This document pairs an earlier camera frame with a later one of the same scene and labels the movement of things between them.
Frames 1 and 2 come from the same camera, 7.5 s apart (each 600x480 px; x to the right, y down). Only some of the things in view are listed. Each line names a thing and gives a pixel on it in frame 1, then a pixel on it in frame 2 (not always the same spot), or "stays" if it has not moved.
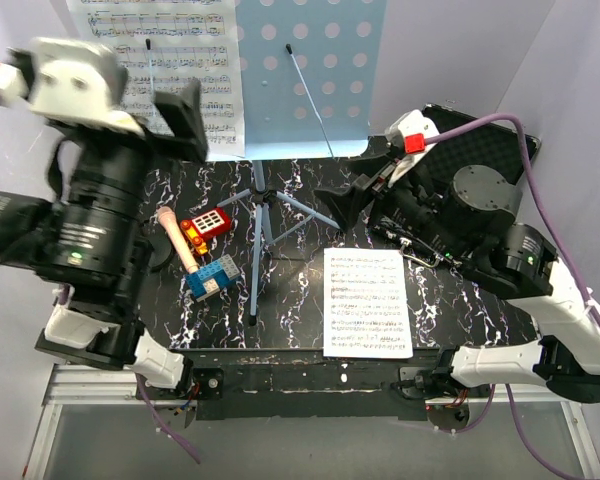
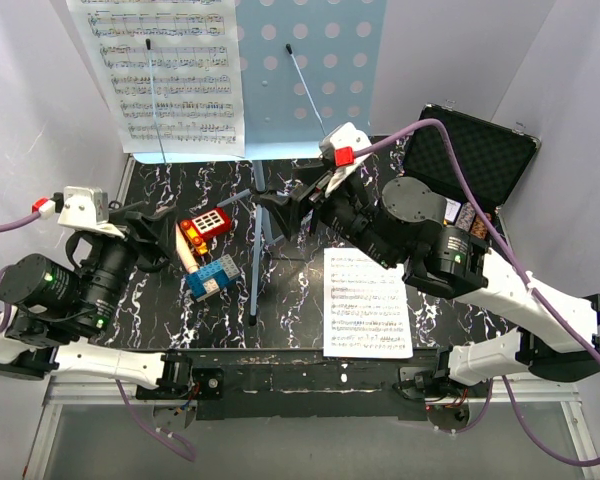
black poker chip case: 498,143 stays
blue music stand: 308,75 stays
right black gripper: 346,205 -> 284,211
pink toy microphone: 167,215 stays
